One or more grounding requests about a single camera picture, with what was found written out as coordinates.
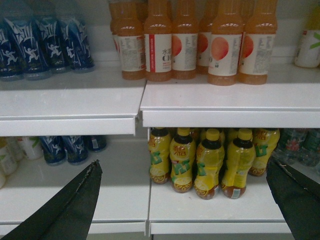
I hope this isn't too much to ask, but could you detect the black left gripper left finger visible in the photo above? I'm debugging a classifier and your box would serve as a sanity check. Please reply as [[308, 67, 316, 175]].
[[2, 160, 103, 240]]

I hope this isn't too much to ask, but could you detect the yellow lemon tea bottle front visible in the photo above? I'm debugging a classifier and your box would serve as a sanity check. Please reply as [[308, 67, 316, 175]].
[[193, 128, 225, 200]]

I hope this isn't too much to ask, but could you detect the orange juice bottle front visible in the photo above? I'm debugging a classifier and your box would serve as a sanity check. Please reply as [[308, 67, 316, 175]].
[[207, 0, 244, 86]]

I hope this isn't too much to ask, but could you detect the orange juice bottle white label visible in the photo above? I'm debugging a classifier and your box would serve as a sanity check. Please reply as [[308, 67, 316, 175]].
[[143, 0, 172, 82]]

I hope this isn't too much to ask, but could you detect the white upper shelf board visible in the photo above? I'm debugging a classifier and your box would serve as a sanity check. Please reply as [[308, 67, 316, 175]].
[[140, 64, 320, 128]]

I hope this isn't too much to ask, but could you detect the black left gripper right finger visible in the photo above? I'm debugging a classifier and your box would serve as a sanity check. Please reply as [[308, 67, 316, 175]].
[[266, 157, 320, 240]]

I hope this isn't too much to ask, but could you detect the yellow lemon tea bottle right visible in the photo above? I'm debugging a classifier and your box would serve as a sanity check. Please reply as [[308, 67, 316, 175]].
[[220, 128, 256, 199]]

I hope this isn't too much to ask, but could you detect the blue sports drink bottle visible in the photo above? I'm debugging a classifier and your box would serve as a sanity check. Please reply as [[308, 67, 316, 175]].
[[4, 15, 52, 81]]

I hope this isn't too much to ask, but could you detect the yellow lemon tea bottle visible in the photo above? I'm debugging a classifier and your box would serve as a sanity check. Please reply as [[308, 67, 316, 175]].
[[169, 127, 196, 193], [193, 128, 225, 200], [220, 128, 256, 199]]

